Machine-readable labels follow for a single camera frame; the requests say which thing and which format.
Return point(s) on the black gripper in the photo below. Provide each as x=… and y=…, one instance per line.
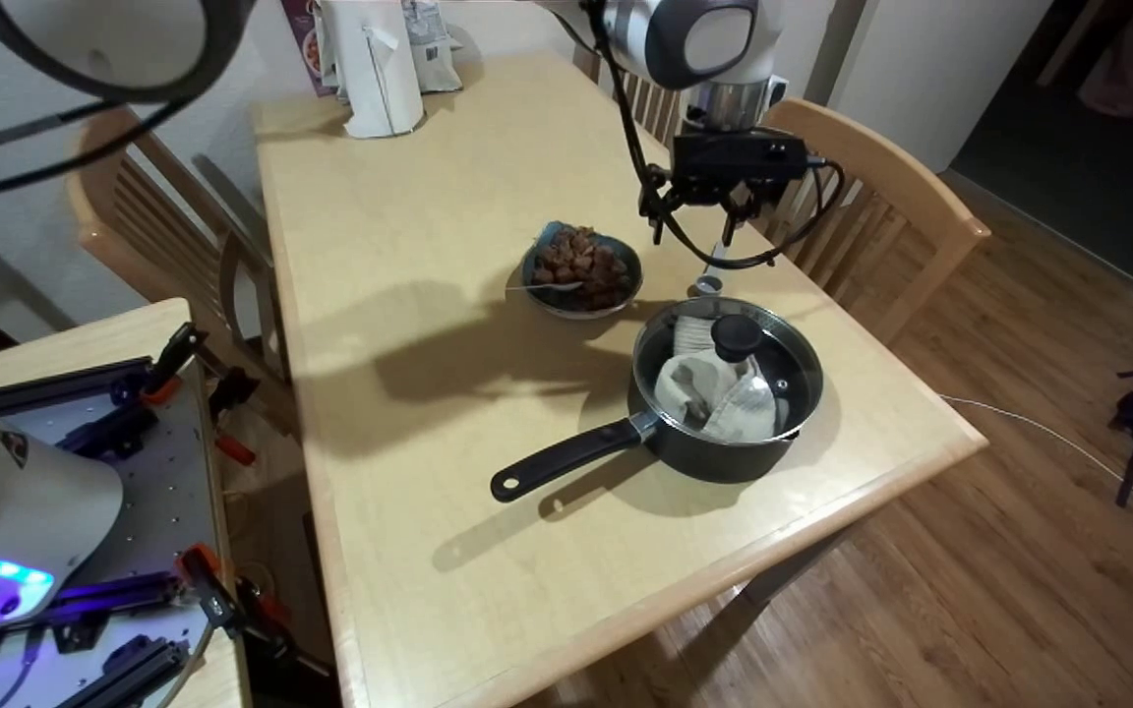
x=711, y=165

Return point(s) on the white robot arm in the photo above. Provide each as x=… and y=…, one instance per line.
x=171, y=54

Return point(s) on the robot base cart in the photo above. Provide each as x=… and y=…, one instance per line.
x=108, y=534

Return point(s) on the gray bowl with brown food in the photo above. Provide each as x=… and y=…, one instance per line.
x=580, y=274

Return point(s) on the far wooden chair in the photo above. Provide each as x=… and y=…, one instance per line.
x=655, y=93

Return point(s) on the wooden chair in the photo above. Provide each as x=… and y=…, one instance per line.
x=870, y=224
x=655, y=93
x=159, y=228

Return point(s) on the glass pot lid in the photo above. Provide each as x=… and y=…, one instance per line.
x=714, y=380

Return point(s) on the near right wooden chair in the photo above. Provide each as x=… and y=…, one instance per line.
x=870, y=224

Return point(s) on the red patterned package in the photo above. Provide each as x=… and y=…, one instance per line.
x=312, y=35

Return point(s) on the left wooden chair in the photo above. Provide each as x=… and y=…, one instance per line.
x=159, y=228

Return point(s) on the black saucepan with handle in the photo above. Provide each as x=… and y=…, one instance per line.
x=790, y=358

